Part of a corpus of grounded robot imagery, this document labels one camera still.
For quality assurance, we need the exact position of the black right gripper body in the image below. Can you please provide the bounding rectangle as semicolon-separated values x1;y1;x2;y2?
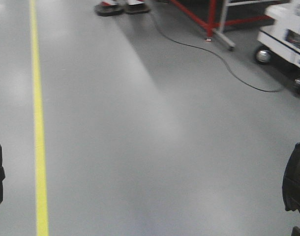
282;143;300;236

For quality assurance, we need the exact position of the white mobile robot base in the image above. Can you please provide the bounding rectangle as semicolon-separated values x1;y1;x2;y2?
254;0;300;93

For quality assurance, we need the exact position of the striped traffic cone left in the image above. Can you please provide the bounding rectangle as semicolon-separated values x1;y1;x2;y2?
94;0;124;16

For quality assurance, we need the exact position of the striped traffic cone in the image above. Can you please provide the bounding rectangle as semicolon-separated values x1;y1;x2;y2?
94;0;124;16
124;0;150;14

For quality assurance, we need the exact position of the striped traffic cone right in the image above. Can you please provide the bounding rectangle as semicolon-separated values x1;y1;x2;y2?
124;0;150;14

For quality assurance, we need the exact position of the black floor cable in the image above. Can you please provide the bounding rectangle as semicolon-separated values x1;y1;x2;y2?
149;13;283;93

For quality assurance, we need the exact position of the red metal frame stand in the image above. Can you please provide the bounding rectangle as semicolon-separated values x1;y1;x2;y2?
169;0;276;41

